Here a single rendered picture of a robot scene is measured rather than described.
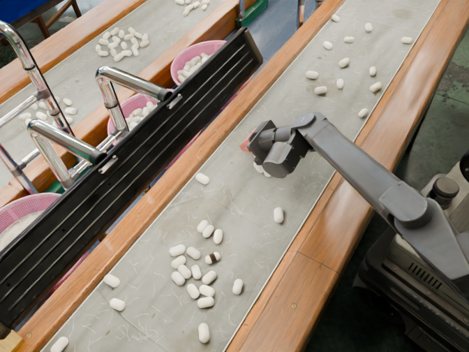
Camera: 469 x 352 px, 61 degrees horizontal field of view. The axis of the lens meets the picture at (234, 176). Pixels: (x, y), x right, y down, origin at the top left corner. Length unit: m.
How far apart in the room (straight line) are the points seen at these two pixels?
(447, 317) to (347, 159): 0.77
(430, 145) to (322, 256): 1.45
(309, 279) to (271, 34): 1.01
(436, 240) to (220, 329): 0.47
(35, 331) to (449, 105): 2.19
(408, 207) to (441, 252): 0.07
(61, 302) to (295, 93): 0.82
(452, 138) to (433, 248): 1.82
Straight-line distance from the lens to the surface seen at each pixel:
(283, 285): 0.83
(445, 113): 2.43
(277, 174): 0.87
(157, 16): 1.63
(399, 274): 1.34
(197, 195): 0.97
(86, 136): 1.17
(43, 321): 0.90
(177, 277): 0.85
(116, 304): 0.86
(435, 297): 1.35
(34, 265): 0.56
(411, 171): 2.08
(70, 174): 0.79
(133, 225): 0.93
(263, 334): 0.79
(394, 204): 0.54
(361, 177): 0.65
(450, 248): 0.50
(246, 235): 0.90
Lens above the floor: 1.53
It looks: 52 degrees down
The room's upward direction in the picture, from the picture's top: 5 degrees counter-clockwise
